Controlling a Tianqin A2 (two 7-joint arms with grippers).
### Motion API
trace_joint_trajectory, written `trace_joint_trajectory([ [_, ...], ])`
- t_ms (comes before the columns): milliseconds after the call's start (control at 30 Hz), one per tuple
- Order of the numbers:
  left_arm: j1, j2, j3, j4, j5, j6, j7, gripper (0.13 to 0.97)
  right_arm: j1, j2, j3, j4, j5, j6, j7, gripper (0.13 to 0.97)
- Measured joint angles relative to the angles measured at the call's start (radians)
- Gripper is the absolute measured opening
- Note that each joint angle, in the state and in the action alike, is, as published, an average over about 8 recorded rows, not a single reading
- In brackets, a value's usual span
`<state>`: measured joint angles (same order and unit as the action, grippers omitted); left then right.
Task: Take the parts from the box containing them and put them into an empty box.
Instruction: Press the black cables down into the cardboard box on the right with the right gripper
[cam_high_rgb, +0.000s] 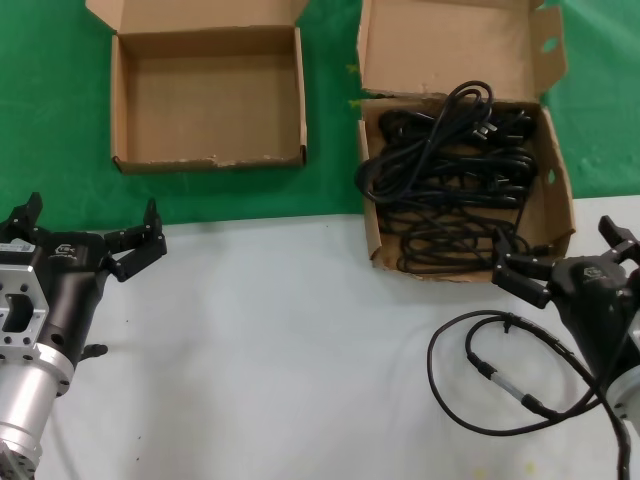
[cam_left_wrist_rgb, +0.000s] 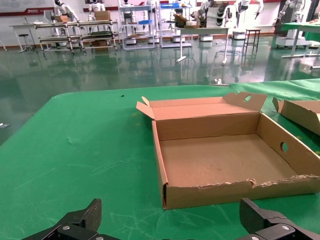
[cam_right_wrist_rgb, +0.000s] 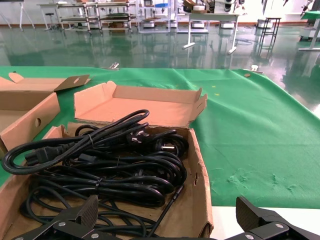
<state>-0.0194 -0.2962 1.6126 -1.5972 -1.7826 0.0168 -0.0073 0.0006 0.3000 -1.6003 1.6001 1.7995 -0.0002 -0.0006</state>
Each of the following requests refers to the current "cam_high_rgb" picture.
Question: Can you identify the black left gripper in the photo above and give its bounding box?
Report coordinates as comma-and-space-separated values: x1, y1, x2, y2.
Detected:
0, 192, 167, 365

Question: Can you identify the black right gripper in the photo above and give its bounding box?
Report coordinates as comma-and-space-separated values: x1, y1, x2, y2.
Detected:
492, 215, 640, 389

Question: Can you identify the black power cable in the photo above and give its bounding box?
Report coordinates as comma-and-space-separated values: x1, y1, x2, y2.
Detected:
378, 108, 539, 147
374, 174, 527, 209
355, 81, 502, 202
382, 142, 539, 179

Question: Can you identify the small open cardboard box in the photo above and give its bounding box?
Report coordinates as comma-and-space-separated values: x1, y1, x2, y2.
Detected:
84, 0, 311, 175

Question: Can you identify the large torn cardboard box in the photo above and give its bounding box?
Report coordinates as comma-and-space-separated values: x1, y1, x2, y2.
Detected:
355, 0, 577, 284

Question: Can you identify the green cloth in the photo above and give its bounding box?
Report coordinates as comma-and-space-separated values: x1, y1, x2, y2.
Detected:
0, 0, 640, 237

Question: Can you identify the thin black loose cable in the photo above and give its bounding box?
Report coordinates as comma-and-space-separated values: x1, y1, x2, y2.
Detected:
397, 207, 554, 276

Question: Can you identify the black robot cable silver connector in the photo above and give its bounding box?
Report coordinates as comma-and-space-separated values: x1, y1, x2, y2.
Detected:
427, 308, 640, 480

